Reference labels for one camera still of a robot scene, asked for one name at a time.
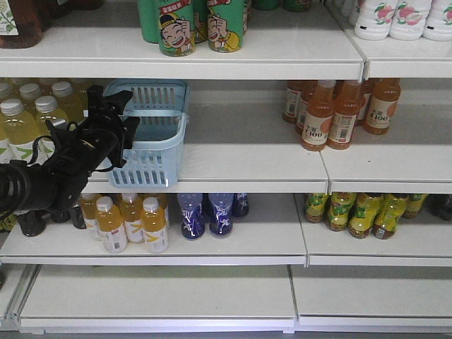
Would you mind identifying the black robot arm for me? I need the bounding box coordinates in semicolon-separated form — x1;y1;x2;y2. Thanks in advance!
1;85;140;215

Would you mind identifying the orange juice bottle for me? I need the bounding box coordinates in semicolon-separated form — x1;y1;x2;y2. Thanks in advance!
363;78;401;135
326;80;362;150
301;80;336;151

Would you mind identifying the blue sports drink bottle right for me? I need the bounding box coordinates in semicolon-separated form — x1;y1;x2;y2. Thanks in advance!
232;193;249;218

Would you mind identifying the orange juice bottle front middle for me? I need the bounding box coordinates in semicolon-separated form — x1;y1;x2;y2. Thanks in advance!
326;80;362;150

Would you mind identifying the yellow tea bottle front left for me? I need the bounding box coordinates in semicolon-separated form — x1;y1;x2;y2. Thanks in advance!
304;193;329;222

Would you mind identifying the orange juice bottle right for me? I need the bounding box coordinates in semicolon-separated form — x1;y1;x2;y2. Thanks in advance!
363;78;401;135

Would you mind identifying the blue sports drink bottle middle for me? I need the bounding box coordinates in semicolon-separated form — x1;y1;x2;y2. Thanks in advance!
208;193;233;237

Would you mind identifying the blue sports drink bottle left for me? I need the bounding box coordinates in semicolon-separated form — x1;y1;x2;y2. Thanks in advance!
177;193;205;240

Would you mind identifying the orange juice bottle front left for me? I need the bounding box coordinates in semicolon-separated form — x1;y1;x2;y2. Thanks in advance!
301;80;336;151

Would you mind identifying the green cartoon can left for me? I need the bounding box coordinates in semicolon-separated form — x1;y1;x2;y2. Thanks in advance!
157;0;195;57

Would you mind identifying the blue sports drink bottle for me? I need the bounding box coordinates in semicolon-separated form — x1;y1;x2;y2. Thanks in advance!
208;193;233;237
232;193;249;218
177;193;205;240

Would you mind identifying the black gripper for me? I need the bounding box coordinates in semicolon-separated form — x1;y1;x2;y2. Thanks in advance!
44;85;140;177

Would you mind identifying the yellow tea bottle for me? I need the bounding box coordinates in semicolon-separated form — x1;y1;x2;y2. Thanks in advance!
327;192;357;232
304;193;329;222
347;192;383;239
372;193;408;239

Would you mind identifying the white metal shelving unit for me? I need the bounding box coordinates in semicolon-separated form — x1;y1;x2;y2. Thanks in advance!
1;1;451;338

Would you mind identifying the green cartoon can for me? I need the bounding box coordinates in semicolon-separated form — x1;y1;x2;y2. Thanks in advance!
157;0;195;57
207;0;244;53

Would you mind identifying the yellow vitamin drink bottle front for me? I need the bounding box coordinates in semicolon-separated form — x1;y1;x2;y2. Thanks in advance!
141;197;169;254

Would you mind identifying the light blue plastic basket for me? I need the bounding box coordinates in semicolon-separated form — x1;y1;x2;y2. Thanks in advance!
105;79;190;189

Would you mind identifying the green cartoon can right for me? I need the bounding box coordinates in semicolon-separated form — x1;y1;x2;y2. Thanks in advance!
207;0;244;53

